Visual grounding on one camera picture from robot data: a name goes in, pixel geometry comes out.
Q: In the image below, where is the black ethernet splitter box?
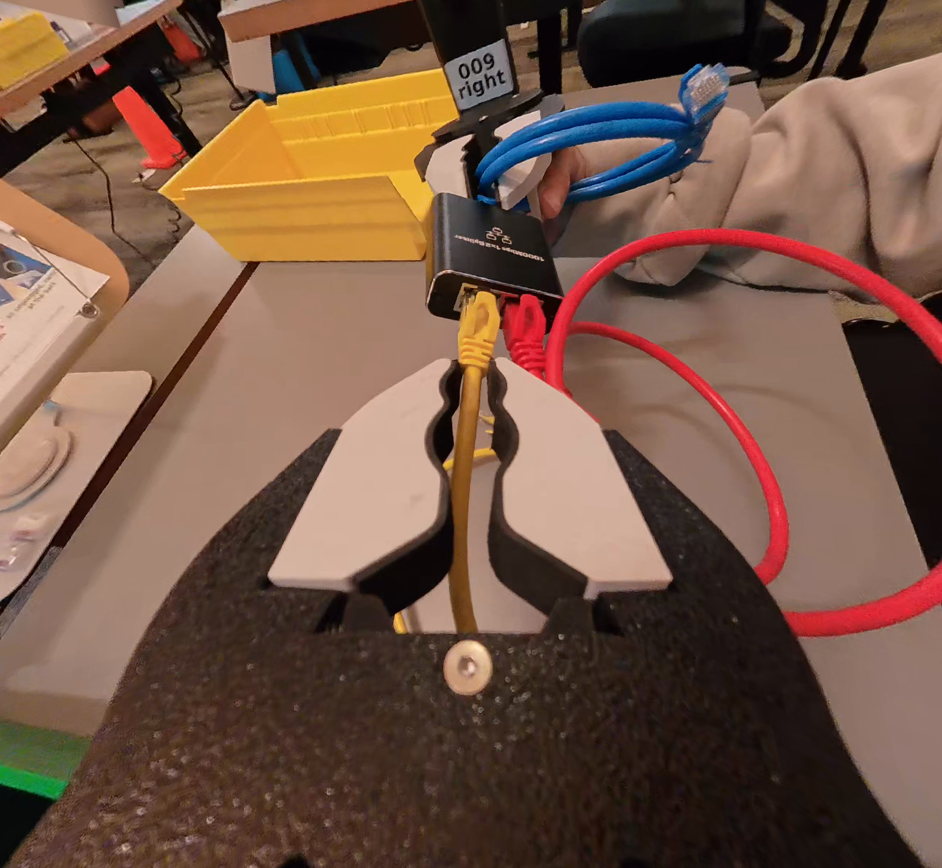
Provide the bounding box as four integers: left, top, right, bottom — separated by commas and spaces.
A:
424, 192, 566, 326

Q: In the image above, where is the person's right hand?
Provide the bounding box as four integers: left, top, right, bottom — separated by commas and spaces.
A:
536, 145, 591, 223

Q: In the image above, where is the red ethernet cable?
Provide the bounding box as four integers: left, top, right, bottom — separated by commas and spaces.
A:
500, 228, 942, 639

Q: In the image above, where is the blue floor bin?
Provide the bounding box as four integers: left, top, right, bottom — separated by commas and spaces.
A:
272, 47, 322, 95

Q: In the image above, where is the orange traffic cone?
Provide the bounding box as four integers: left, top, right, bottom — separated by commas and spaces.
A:
110, 85, 186, 170

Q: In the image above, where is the yellow plastic bin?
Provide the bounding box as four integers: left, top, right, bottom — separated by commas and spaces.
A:
158, 68, 463, 263

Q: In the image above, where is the green plastic bin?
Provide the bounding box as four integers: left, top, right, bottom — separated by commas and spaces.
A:
0, 719, 95, 801

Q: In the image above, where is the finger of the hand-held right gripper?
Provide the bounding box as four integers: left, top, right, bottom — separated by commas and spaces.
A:
427, 139, 473, 201
495, 110, 554, 212

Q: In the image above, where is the wooden instruction board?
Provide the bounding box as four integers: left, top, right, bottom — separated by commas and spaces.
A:
0, 180, 132, 435

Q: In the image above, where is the yellow parts tray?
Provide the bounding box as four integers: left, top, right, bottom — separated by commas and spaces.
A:
0, 10, 71, 90

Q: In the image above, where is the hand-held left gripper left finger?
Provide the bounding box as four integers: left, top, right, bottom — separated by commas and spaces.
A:
266, 357, 459, 615

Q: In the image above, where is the yellow cable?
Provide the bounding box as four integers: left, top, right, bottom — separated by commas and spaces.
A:
392, 285, 503, 635

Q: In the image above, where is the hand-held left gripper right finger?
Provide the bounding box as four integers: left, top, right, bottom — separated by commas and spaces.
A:
487, 357, 674, 617

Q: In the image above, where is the black office chair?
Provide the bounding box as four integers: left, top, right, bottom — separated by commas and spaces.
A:
576, 0, 847, 87

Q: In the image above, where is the person's right forearm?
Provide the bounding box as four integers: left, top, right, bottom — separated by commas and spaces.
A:
552, 53, 942, 302

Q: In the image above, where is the blue ethernet cable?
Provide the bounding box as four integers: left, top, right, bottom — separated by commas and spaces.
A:
473, 63, 731, 205

